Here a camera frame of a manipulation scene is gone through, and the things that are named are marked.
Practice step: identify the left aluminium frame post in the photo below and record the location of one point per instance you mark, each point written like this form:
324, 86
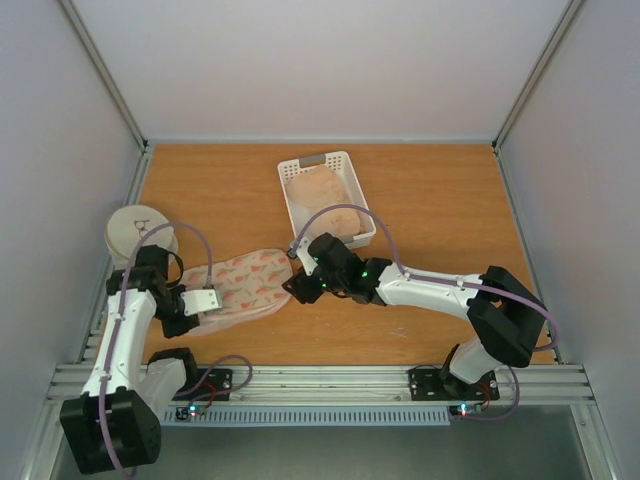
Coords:
81, 30

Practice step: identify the right aluminium frame post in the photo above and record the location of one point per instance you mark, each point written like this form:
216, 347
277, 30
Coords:
560, 30

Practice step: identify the white round mesh laundry bag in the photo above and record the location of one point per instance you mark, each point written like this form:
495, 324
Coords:
125, 227

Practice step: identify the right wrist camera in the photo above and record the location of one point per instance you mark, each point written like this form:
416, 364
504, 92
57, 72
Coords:
300, 251

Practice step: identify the grey slotted cable duct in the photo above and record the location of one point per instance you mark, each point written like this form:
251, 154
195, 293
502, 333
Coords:
308, 416

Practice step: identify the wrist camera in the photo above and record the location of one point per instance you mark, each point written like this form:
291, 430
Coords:
201, 301
300, 251

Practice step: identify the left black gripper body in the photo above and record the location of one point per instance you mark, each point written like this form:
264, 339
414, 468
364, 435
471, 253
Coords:
170, 327

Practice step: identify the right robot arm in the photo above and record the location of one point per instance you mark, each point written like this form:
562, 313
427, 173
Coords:
506, 318

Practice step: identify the pink bra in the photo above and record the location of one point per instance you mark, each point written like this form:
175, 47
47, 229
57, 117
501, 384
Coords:
318, 189

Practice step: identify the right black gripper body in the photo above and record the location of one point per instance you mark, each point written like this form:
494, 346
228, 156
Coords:
302, 288

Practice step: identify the aluminium frame post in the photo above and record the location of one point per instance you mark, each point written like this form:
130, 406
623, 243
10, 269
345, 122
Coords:
81, 30
560, 30

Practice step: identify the aluminium mounting rail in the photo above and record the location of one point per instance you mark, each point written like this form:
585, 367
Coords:
540, 385

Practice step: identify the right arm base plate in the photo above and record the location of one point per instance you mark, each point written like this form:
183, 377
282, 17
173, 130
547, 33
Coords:
426, 384

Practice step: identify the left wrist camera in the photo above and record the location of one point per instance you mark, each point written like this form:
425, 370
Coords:
201, 301

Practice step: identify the white plastic basket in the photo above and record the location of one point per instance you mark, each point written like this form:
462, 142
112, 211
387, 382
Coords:
340, 163

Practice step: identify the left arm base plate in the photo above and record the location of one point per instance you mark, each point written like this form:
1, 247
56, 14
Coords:
213, 387

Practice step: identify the floral mesh laundry bag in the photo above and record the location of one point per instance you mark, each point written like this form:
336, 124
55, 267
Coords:
250, 287

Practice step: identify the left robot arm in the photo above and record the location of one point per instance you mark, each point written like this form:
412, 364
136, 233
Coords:
114, 422

